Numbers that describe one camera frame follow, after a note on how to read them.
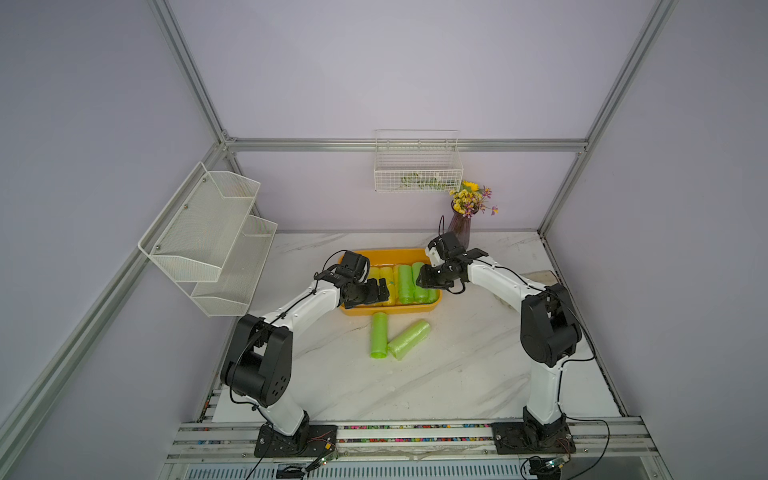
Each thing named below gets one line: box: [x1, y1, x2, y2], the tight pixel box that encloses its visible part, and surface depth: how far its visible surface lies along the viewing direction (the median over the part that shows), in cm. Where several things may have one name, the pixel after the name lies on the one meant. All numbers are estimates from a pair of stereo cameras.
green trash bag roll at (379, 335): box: [370, 312, 388, 359], surface depth 92 cm
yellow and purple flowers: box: [450, 180, 499, 218], surface depth 100 cm
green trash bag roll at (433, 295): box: [428, 288, 440, 304], surface depth 95 cm
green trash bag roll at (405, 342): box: [388, 320, 431, 361], surface depth 90 cm
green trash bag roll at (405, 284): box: [398, 264, 414, 305], surface depth 96 cm
